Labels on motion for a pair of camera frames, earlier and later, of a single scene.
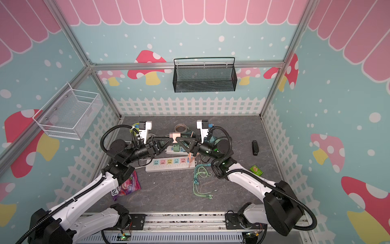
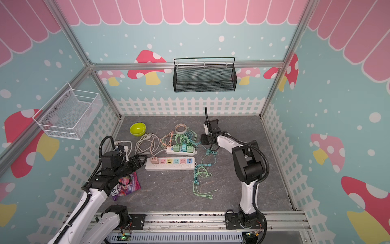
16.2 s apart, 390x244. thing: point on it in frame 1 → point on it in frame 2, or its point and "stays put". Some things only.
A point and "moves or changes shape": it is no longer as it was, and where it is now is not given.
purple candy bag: x=131 y=184 stays put
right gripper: x=195 y=145 → x=203 y=139
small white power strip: x=169 y=150 stays put
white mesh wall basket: x=70 y=114 stays put
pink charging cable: x=189 y=157 moves or changes shape
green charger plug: x=176 y=148 stays put
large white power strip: x=155 y=164 stays put
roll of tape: x=180 y=128 stays put
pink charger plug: x=173 y=135 → x=155 y=160
